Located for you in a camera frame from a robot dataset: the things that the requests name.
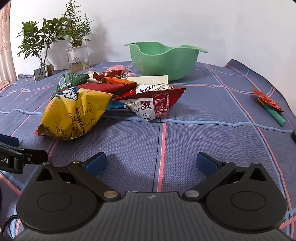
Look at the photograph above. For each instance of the white and red snack bag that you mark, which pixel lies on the white and red snack bag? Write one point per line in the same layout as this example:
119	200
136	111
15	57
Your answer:
159	102

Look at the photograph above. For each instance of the small white and red packet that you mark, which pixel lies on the small white and red packet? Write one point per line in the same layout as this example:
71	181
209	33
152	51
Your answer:
130	74

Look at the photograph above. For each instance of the blue and white snack packet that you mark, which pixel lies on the blue and white snack packet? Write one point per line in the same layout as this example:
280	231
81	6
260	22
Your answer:
114	105

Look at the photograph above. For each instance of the small dark brown packet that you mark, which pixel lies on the small dark brown packet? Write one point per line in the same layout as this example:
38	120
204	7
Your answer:
108	74

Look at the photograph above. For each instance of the dark red snack bag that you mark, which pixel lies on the dark red snack bag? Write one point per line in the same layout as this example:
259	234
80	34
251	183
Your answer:
108	88

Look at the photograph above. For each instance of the white nougat packet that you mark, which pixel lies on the white nougat packet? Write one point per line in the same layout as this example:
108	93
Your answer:
92	79

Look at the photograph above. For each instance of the cream pouch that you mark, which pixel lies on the cream pouch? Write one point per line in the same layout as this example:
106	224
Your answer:
150	80

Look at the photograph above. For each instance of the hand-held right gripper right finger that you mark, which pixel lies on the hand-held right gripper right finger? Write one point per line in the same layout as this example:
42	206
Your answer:
205	163

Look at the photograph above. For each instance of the leafy plant in clear pot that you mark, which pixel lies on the leafy plant in clear pot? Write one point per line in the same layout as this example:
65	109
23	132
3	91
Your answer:
77	25

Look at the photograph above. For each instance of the clear plastic plant pot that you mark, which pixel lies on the clear plastic plant pot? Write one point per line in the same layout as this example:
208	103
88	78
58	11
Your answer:
77	59

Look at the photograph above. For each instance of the green plastic bowl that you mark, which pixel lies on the green plastic bowl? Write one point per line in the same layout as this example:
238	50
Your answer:
157	64

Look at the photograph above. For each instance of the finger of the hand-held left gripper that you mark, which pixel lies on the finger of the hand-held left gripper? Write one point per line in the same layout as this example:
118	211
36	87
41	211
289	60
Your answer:
9	140
34	156

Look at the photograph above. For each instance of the white digital clock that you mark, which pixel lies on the white digital clock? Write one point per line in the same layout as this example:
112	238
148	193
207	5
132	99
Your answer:
41	73

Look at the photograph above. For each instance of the green snack bag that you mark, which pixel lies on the green snack bag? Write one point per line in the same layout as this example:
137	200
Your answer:
71	78

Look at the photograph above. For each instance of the leafy plant in glass vase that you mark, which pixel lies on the leafy plant in glass vase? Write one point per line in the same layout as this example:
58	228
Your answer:
34	39

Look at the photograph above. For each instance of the blue plaid tablecloth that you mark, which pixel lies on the blue plaid tablecloth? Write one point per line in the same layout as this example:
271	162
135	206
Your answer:
208	129

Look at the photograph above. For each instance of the patterned curtain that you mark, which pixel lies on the patterned curtain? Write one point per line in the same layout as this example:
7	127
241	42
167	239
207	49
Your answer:
5	46

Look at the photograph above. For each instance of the round glass vase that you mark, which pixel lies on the round glass vase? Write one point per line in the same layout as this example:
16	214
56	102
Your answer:
49	67

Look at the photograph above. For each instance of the orange snack packet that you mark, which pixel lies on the orange snack packet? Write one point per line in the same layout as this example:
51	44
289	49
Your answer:
115	81

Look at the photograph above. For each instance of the green tube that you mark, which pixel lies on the green tube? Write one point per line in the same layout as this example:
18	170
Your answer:
276	117

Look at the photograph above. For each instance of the pink snack packet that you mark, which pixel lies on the pink snack packet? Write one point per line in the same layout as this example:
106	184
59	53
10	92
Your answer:
116	68

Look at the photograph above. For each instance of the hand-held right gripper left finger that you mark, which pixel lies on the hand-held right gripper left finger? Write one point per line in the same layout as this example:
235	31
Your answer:
97	163

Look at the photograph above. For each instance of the black object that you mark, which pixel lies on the black object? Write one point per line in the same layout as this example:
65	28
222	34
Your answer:
294	136

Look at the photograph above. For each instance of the yellow chip bag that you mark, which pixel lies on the yellow chip bag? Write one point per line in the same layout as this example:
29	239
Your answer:
69	113

